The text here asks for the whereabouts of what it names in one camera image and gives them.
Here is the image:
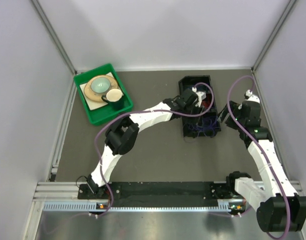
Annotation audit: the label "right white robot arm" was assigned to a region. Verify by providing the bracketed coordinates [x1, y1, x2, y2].
[218, 99, 306, 233]

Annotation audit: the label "red thin wires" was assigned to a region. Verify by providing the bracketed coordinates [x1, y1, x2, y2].
[202, 94, 215, 108]

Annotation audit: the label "light teal bowl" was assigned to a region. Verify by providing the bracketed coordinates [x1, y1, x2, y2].
[90, 76, 111, 94]

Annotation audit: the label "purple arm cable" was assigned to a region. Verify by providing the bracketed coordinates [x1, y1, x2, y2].
[227, 74, 292, 240]
[93, 82, 215, 218]

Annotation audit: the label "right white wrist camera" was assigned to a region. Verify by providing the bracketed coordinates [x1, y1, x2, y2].
[244, 89, 260, 103]

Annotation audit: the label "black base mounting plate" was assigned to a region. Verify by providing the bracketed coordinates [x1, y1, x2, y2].
[78, 181, 243, 203]

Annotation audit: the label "white square board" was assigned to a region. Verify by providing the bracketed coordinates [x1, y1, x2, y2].
[79, 72, 116, 111]

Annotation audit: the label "slotted grey cable duct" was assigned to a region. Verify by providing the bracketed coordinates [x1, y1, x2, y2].
[43, 201, 231, 212]

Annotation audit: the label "purple thin wires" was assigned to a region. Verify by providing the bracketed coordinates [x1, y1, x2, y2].
[184, 117, 220, 143]

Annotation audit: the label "green plastic bin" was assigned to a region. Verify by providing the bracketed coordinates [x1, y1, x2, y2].
[74, 63, 133, 126]

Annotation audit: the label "dark green mug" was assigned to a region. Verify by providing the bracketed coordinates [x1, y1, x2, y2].
[101, 89, 124, 111]

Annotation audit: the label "black three-compartment tray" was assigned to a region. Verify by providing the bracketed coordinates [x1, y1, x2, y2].
[178, 75, 221, 138]

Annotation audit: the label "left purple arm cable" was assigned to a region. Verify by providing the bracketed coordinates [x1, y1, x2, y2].
[93, 82, 215, 218]

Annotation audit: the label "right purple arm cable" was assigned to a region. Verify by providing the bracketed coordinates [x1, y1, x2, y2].
[227, 74, 292, 240]

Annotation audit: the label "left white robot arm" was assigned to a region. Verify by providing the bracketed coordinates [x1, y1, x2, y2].
[86, 87, 206, 198]

